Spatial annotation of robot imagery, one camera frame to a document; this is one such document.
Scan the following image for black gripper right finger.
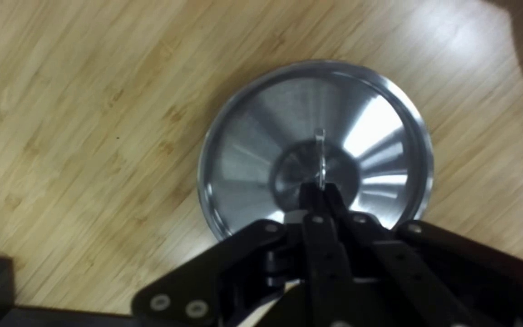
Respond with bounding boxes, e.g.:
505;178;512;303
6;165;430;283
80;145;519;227
325;183;523;327

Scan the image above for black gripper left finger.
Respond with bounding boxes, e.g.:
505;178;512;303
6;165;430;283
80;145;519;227
131;181;360;327

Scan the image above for silver pot lid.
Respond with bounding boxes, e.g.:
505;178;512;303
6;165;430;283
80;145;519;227
196;58;436;239

